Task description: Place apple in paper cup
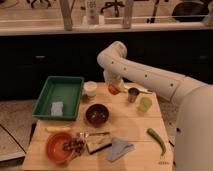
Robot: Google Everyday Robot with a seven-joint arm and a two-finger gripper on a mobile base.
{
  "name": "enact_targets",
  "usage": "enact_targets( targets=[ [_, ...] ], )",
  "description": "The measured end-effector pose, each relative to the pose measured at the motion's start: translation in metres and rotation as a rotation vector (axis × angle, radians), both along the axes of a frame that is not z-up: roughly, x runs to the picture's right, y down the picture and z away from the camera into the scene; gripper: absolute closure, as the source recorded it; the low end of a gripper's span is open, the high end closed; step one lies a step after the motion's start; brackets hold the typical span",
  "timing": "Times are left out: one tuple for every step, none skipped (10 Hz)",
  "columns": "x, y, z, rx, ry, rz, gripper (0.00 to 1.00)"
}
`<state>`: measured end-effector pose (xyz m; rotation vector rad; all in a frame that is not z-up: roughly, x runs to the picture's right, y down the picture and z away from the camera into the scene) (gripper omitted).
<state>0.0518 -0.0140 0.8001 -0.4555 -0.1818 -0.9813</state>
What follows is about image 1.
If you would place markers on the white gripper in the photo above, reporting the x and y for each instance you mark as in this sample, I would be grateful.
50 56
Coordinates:
114 79

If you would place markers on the red apple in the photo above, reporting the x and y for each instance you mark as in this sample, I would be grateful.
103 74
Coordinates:
113 90

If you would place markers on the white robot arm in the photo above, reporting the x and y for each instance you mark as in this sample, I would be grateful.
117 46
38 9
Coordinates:
194 130

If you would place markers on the white paper cup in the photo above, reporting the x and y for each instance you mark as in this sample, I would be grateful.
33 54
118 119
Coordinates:
90 88

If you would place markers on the metal cup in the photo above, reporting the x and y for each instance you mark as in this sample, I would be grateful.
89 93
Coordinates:
132 94

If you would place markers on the light green cup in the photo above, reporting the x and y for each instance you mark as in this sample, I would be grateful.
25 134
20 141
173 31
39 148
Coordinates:
145 104

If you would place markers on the dark brown bowl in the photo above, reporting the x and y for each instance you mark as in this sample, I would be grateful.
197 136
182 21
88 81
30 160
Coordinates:
97 115

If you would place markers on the green plastic tray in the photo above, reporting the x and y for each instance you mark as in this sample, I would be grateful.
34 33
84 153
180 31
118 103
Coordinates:
65 89

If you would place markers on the white sponge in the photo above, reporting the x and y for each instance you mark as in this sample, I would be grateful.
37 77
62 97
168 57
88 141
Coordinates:
57 109

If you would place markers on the metal spoon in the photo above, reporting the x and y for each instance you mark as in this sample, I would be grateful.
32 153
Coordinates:
87 134

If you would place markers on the wooden block with black edge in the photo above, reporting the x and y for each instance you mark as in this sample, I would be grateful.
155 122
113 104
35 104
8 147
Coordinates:
97 143

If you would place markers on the blue-grey cloth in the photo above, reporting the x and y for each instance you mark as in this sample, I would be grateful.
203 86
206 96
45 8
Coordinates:
118 149

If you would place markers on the bunch of dark grapes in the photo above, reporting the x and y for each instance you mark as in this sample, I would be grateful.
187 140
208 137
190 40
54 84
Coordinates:
75 144

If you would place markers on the yellow banana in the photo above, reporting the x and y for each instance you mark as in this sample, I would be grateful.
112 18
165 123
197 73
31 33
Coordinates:
57 129

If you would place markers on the orange bowl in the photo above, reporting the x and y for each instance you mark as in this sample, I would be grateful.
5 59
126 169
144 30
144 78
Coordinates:
54 147

